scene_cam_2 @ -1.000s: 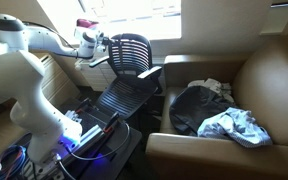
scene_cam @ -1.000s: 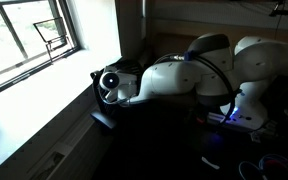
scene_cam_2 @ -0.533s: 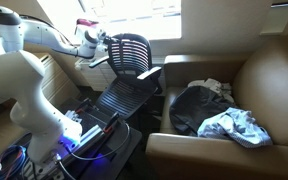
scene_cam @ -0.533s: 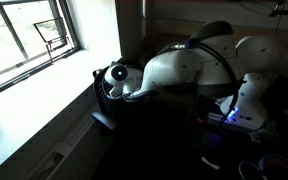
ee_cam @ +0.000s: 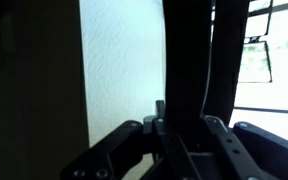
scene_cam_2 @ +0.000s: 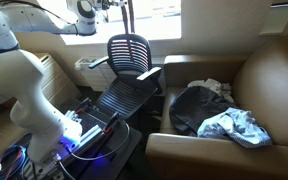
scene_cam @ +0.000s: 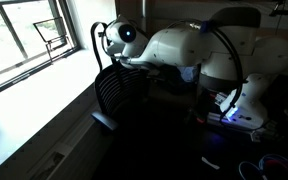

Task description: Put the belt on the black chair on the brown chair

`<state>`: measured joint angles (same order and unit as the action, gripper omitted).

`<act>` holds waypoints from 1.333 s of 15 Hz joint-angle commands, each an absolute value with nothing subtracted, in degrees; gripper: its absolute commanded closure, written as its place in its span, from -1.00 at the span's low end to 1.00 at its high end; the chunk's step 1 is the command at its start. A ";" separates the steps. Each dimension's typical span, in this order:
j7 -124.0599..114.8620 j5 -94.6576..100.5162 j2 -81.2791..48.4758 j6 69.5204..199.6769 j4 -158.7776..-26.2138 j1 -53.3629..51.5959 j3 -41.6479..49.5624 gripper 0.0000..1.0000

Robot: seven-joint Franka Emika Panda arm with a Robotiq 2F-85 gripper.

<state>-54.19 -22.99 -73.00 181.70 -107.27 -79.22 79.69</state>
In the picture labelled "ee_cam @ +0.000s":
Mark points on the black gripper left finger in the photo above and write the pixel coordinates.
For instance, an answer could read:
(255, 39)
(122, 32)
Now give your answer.
(117, 146)

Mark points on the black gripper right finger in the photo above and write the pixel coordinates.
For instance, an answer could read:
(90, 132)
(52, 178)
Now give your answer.
(270, 153)

